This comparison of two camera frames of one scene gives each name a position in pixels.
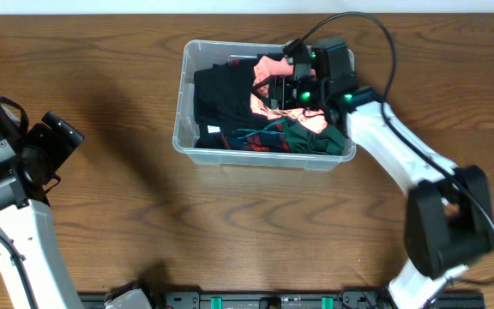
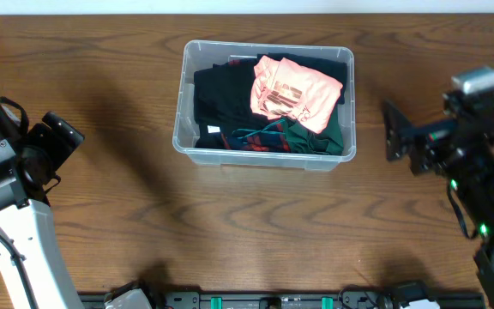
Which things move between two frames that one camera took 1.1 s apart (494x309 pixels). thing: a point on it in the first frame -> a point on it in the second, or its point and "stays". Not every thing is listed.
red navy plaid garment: x=266 y=137 stays
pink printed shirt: x=266 y=67 stays
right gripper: x=278 y=90 -> x=446 y=144
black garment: x=223 y=94 stays
